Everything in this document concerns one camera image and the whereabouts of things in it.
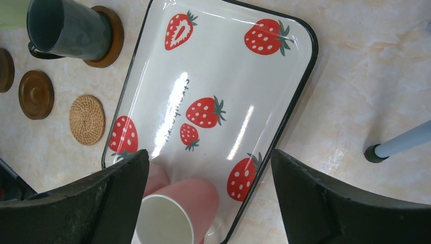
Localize white strawberry tray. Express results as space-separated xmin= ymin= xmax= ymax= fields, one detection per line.
xmin=101 ymin=1 xmax=319 ymax=243

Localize light green mug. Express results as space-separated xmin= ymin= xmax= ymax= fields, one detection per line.
xmin=1 ymin=0 xmax=30 ymax=29

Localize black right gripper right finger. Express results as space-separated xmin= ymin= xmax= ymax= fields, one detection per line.
xmin=271 ymin=149 xmax=430 ymax=243

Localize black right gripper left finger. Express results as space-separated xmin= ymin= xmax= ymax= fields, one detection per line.
xmin=1 ymin=149 xmax=149 ymax=243

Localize dark brown wooden coaster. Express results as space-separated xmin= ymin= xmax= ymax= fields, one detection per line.
xmin=83 ymin=5 xmax=125 ymax=68

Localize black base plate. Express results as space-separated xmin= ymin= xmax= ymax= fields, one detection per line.
xmin=1 ymin=159 xmax=37 ymax=201

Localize woven rattan coaster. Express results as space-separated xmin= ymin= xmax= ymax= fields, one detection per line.
xmin=69 ymin=95 xmax=106 ymax=146

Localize dark green mug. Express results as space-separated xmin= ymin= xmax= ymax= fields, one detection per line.
xmin=26 ymin=0 xmax=112 ymax=60

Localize light blue tripod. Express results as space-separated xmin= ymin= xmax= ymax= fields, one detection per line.
xmin=363 ymin=120 xmax=430 ymax=163

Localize pale pink mug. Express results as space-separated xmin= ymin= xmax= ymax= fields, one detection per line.
xmin=143 ymin=164 xmax=170 ymax=198

